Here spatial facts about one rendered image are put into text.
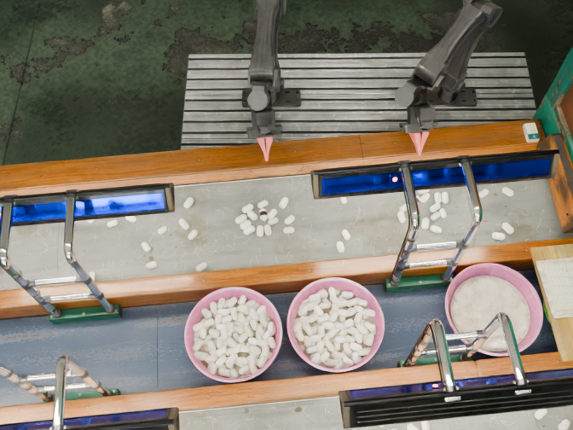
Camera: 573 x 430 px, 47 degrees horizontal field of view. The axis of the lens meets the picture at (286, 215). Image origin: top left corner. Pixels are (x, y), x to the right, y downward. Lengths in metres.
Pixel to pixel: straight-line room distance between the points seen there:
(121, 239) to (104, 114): 1.28
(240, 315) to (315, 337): 0.22
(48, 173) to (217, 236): 0.57
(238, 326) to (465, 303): 0.64
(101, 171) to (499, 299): 1.24
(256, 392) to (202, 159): 0.74
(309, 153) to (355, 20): 1.49
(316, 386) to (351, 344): 0.16
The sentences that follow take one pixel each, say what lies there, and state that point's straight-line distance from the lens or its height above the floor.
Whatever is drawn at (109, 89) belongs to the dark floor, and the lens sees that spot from 3.29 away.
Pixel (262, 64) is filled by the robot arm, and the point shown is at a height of 1.05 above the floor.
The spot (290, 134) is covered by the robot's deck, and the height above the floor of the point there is 0.67.
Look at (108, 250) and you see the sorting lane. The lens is 2.02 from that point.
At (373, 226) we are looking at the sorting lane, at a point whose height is 0.74.
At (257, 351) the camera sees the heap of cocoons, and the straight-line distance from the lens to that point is 1.84.
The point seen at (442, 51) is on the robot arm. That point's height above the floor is 1.04.
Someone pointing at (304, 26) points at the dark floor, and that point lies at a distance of 3.42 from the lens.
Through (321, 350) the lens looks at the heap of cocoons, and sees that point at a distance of 1.84.
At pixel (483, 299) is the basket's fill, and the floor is 0.74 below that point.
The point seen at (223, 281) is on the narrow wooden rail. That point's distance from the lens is 1.89.
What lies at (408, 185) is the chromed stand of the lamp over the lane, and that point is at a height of 1.12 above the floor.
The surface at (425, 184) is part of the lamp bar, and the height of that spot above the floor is 1.06.
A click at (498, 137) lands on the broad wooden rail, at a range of 2.19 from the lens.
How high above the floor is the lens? 2.52
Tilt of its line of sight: 63 degrees down
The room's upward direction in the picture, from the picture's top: 1 degrees counter-clockwise
